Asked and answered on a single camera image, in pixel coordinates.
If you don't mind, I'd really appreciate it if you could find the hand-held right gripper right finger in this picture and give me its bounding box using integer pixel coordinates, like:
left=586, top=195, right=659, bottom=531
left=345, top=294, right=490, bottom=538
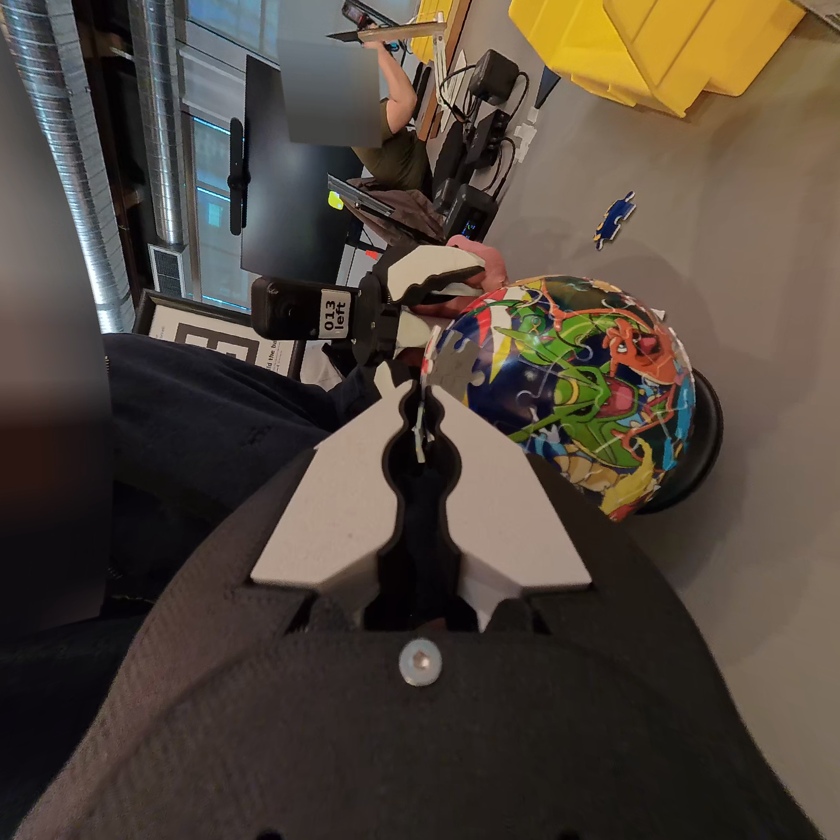
left=423, top=386, right=593, bottom=634

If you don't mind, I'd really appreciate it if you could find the black monitor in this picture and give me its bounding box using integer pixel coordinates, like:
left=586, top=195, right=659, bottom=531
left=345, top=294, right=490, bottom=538
left=240, top=55, right=366, bottom=288

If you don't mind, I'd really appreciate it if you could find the blue puzzle piece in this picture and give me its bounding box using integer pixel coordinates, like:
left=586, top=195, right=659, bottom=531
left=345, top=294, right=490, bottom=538
left=593, top=191, right=637, bottom=252

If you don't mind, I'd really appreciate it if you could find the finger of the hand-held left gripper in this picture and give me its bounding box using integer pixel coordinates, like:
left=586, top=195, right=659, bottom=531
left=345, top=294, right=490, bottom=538
left=395, top=306, right=442, bottom=350
left=386, top=245, right=488, bottom=308

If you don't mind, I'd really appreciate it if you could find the thin puzzle piece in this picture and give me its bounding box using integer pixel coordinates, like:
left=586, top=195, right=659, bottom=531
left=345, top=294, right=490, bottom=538
left=410, top=386, right=439, bottom=468

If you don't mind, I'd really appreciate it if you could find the colourful puzzle ball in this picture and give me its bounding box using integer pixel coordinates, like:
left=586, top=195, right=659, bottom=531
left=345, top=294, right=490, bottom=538
left=420, top=276, right=698, bottom=524

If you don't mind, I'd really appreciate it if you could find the white wall vent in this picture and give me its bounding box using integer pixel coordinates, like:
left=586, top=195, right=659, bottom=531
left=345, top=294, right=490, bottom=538
left=147, top=243, right=189, bottom=298

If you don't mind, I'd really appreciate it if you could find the silver ventilation duct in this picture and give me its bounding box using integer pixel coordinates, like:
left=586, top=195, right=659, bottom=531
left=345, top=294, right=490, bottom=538
left=0, top=0, right=140, bottom=333
left=126, top=0, right=193, bottom=245

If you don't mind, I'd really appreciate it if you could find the wooden desk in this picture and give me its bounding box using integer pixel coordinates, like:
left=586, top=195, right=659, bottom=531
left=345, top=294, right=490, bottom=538
left=415, top=0, right=473, bottom=140

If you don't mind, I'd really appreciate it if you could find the black round ball stand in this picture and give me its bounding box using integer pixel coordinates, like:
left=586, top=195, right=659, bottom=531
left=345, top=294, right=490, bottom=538
left=640, top=367, right=724, bottom=517

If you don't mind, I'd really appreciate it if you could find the framed black-and-white code sign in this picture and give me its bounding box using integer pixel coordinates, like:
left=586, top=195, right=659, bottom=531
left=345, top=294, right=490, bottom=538
left=133, top=289, right=307, bottom=379

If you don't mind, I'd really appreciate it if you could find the yellow plastic bin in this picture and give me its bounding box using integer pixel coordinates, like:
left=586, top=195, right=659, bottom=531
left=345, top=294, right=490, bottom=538
left=604, top=0, right=809, bottom=93
left=508, top=0, right=713, bottom=120

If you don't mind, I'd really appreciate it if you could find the person's left hand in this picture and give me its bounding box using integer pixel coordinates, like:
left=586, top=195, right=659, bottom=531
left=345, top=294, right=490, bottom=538
left=446, top=235, right=511, bottom=311

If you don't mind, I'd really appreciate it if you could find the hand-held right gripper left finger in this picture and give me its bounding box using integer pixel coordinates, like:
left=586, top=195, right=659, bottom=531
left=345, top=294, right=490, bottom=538
left=249, top=379, right=422, bottom=630

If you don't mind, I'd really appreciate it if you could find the black device with display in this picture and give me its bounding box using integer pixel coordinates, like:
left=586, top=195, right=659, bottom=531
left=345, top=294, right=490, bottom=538
left=434, top=184, right=501, bottom=242

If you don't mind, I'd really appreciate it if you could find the person's left forearm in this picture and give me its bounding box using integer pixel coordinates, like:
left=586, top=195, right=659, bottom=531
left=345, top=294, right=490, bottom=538
left=104, top=331, right=395, bottom=476

